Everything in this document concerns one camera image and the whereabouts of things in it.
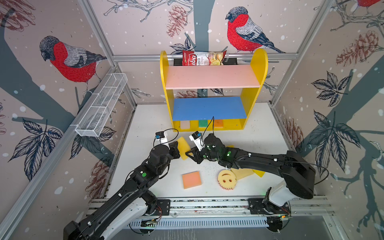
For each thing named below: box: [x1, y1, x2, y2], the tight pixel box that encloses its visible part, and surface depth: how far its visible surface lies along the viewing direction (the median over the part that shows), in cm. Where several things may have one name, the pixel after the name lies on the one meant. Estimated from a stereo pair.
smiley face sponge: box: [217, 169, 237, 190], surface depth 81 cm
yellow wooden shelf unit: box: [160, 49, 268, 132], surface depth 90 cm
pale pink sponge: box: [180, 120, 190, 130], surface depth 106 cm
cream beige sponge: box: [230, 168, 254, 181], surface depth 84 cm
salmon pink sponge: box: [182, 171, 202, 190], surface depth 83 cm
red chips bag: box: [182, 50, 227, 66], surface depth 88 cm
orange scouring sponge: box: [214, 119, 224, 128], surface depth 109 cm
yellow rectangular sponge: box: [177, 136, 191, 158], surface depth 77 cm
